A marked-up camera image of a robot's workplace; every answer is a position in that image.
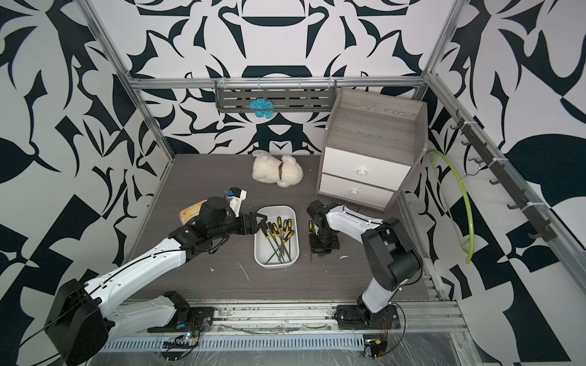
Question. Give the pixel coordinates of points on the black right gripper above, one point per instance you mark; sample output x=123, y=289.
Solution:
x=318, y=249

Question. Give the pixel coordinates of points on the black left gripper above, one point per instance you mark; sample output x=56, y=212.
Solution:
x=246, y=229

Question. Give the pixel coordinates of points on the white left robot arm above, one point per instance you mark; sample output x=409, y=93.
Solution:
x=85, y=316

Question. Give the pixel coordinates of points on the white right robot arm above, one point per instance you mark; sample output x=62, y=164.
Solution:
x=392, y=257

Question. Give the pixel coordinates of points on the white plastic storage box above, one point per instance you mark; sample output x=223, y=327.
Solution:
x=263, y=254

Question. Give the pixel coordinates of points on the yellow sponge block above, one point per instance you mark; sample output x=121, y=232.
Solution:
x=190, y=212

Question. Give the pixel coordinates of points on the white plush toy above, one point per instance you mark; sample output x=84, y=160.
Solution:
x=284, y=172

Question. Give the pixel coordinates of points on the grey wooden drawer cabinet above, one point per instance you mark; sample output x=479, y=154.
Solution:
x=384, y=135

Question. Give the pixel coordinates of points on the teal crumpled cloth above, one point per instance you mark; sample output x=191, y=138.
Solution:
x=263, y=108

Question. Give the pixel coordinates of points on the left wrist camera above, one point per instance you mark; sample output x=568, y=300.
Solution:
x=235, y=198

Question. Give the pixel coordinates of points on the white perforated cable duct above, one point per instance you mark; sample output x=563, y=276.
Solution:
x=233, y=343

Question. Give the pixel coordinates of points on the grey slotted wall shelf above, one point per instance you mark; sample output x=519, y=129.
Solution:
x=289, y=99

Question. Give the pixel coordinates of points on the grey wall hook rail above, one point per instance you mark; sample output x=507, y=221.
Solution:
x=507, y=177

